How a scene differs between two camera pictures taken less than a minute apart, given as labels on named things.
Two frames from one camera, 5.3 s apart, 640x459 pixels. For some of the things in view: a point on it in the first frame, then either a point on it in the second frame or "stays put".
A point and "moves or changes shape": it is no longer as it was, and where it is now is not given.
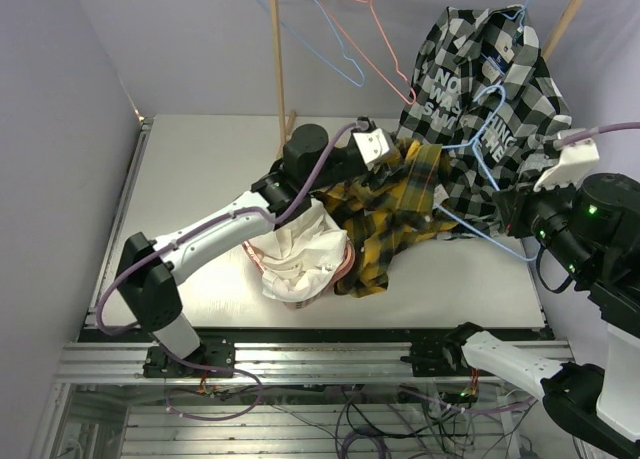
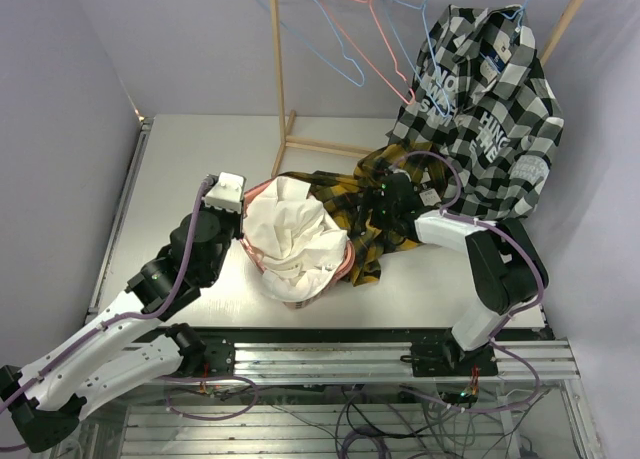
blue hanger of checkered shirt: (520, 29) stays put
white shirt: (301, 255) stays put
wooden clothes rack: (555, 42) stays put
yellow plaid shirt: (381, 212) moves or changes shape
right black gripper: (514, 202) -> (373, 198)
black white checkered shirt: (480, 91) stays put
